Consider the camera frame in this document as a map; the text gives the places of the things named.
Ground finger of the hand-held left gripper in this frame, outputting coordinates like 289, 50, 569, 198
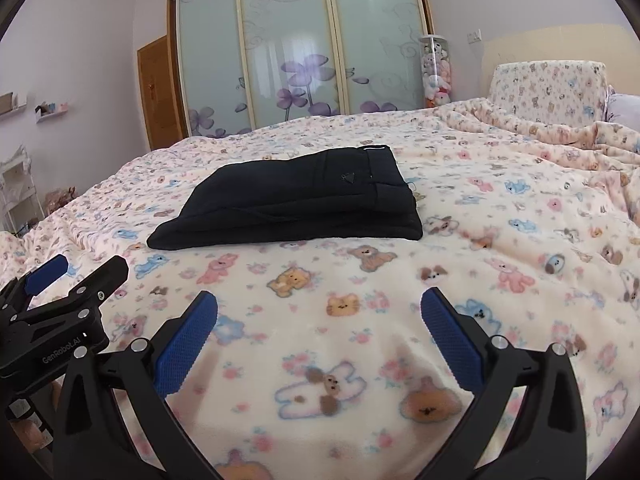
17, 255, 130, 330
0, 254, 69, 321

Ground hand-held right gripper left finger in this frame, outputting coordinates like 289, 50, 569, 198
52, 290, 223, 480

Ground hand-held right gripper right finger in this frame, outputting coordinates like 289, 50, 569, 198
420, 287, 588, 480

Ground black pants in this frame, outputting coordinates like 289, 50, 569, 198
146, 145, 425, 251

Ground person's left hand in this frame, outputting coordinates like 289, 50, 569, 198
9, 417, 53, 455

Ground brown wooden door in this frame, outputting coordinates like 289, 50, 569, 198
136, 35, 183, 152

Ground frosted glass wardrobe door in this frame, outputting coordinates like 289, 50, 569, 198
237, 0, 346, 131
176, 0, 251, 138
327, 0, 431, 116

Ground bear print pillow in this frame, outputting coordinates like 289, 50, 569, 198
487, 60, 608, 126

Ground clear tube of plush toys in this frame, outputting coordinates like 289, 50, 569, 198
419, 34, 452, 109

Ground light purple pillow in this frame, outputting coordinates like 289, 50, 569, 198
605, 87, 640, 126

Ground sliding door wardrobe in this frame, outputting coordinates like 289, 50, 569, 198
167, 0, 435, 140

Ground beige headboard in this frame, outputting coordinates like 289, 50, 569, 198
481, 22, 640, 103

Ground white wire rack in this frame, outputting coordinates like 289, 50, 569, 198
0, 145, 46, 238

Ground white wall shelf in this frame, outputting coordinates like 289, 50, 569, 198
0, 91, 28, 118
34, 101, 71, 123

